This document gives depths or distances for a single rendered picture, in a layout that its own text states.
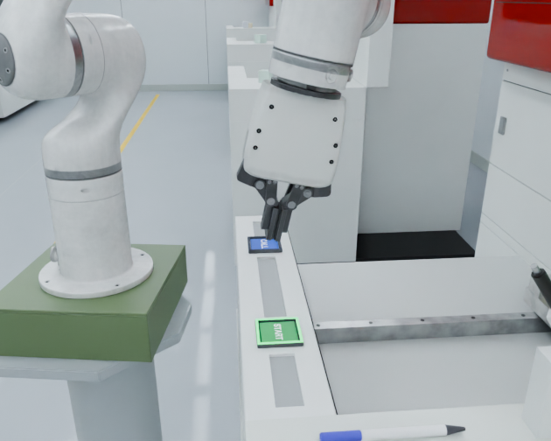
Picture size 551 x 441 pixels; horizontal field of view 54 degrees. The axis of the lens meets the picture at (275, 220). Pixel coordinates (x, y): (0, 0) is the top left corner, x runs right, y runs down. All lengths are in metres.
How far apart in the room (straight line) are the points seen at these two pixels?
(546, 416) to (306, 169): 0.33
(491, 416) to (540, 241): 0.68
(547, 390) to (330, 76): 0.35
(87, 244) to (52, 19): 0.34
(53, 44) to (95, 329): 0.42
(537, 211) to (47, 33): 0.96
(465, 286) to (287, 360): 0.57
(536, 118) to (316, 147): 0.75
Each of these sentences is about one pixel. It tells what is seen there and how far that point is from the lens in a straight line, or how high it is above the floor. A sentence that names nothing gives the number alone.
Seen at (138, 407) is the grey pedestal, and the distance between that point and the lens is 1.08.
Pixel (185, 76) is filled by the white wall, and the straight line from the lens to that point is 8.63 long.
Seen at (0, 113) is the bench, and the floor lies 0.13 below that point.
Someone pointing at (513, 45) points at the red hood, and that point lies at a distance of 1.25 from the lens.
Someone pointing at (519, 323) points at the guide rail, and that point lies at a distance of 1.02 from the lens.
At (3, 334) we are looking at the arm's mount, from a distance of 0.97.
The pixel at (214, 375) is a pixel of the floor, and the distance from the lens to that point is 2.19.
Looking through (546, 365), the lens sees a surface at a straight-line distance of 0.57.
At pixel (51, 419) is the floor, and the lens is 2.14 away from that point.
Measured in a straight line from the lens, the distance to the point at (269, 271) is 0.85.
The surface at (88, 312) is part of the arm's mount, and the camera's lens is 0.88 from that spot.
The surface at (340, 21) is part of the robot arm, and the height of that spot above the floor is 1.33.
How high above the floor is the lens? 1.35
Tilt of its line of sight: 23 degrees down
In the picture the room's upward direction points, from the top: straight up
